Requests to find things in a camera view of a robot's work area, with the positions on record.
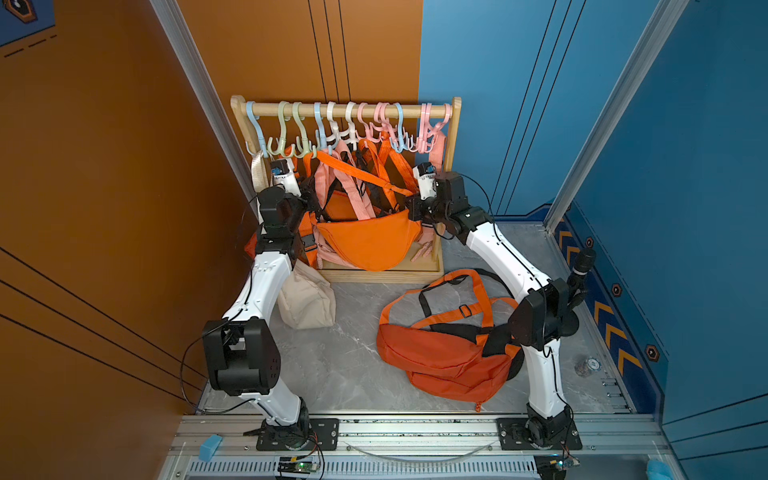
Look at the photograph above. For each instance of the blue plastic hook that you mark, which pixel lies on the blue plastic hook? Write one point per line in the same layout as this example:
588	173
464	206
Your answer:
254	120

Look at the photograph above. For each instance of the dark orange sling bag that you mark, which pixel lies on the dark orange sling bag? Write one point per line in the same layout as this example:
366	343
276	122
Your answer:
393	328
449	358

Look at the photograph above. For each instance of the black sling bag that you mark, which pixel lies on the black sling bag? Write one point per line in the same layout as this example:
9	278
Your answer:
467	287

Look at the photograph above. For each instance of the wooden hanging rack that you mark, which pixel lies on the wooden hanging rack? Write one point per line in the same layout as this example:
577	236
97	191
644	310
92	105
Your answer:
402	136

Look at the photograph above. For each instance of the beige sling bag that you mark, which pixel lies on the beige sling bag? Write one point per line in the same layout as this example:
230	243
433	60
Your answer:
305	300

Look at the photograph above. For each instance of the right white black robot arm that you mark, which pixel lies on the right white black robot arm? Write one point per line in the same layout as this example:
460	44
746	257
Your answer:
545	312

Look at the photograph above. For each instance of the aluminium rail frame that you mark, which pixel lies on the aluminium rail frame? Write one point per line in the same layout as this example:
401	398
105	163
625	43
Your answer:
424	446

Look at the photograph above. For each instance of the teal cloth corner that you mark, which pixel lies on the teal cloth corner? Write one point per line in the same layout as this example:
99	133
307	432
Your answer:
658	470

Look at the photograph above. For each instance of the green plastic hook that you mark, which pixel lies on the green plastic hook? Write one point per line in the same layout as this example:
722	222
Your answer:
278	147

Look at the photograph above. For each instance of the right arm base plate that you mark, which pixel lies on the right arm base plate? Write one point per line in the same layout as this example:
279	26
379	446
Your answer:
535	433

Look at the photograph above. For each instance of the blue foam block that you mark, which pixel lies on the blue foam block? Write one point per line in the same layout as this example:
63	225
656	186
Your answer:
209	447

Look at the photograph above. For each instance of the green circuit board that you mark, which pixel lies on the green circuit board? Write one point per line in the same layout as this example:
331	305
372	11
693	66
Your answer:
295	466

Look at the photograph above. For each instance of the small round clear cap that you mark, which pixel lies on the small round clear cap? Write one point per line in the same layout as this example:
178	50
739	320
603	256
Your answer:
587	366

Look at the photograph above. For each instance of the light pink strap bag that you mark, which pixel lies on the light pink strap bag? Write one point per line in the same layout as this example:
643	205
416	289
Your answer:
425	240

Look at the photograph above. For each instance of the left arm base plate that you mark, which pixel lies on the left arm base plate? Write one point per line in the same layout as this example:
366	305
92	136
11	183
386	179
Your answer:
303	436

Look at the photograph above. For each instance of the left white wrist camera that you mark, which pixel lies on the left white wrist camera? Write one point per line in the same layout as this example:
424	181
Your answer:
284	175

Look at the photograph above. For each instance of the pink sling bag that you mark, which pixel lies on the pink sling bag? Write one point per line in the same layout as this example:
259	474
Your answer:
345	225

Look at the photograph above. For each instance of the black microphone stand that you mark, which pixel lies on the black microphone stand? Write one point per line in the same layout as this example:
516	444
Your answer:
577	290

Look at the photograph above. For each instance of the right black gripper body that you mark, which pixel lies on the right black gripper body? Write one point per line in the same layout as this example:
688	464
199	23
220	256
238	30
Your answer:
433	209

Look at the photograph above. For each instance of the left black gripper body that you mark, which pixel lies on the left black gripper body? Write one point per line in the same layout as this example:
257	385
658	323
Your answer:
297	209

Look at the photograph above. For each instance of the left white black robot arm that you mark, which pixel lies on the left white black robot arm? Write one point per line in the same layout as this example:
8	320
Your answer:
241	355

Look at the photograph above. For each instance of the bright orange sling bag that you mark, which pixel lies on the bright orange sling bag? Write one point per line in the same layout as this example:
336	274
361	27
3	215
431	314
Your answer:
395	232

